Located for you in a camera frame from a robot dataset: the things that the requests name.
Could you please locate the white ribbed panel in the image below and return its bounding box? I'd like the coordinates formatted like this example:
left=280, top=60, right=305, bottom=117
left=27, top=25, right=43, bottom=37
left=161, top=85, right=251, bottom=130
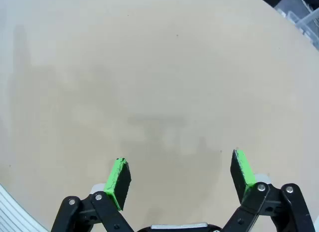
left=0, top=183, right=50, bottom=232

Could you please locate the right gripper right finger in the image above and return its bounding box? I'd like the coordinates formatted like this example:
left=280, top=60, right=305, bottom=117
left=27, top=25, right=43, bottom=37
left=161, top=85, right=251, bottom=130
left=221, top=149, right=317, bottom=232

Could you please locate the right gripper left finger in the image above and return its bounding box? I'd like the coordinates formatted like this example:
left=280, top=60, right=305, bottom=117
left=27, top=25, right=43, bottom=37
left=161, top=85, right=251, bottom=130
left=50, top=156, right=137, bottom=232

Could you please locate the clear plastic storage bin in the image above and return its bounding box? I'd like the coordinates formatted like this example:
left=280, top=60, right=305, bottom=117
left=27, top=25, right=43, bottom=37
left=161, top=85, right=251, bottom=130
left=274, top=0, right=319, bottom=49

